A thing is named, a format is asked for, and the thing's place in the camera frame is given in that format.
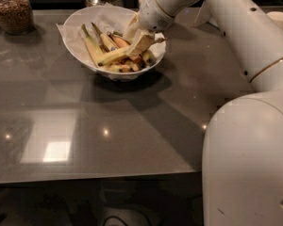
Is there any green-tipped right banana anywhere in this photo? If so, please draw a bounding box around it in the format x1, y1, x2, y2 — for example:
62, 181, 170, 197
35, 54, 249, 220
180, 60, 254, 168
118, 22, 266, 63
112, 30, 157, 67

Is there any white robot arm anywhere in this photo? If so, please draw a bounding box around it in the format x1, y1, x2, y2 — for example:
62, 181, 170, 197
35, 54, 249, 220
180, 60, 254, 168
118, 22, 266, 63
129, 0, 283, 226

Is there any orange ripe banana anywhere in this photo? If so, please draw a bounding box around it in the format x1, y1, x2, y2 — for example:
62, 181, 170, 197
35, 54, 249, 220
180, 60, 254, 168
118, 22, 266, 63
107, 32, 142, 68

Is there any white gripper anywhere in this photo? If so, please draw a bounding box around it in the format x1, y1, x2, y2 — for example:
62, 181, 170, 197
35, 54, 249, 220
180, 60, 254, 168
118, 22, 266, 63
123, 0, 174, 57

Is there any left yellow-green banana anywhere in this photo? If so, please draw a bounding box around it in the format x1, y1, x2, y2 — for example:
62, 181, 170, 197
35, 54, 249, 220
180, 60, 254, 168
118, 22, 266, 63
81, 24, 103, 67

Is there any white folded card stand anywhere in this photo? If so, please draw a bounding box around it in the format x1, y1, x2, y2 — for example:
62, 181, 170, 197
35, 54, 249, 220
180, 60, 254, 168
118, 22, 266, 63
193, 1, 218, 27

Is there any left glass jar of grains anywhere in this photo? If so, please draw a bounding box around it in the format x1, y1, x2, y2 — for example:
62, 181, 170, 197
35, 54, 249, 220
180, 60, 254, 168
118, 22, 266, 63
0, 0, 34, 35

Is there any white oval bowl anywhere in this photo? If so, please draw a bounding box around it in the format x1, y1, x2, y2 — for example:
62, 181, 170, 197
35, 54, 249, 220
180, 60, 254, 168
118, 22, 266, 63
61, 6, 167, 81

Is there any black cable under table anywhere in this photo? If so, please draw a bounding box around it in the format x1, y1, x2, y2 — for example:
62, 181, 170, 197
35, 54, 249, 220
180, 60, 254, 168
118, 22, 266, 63
102, 215, 131, 226

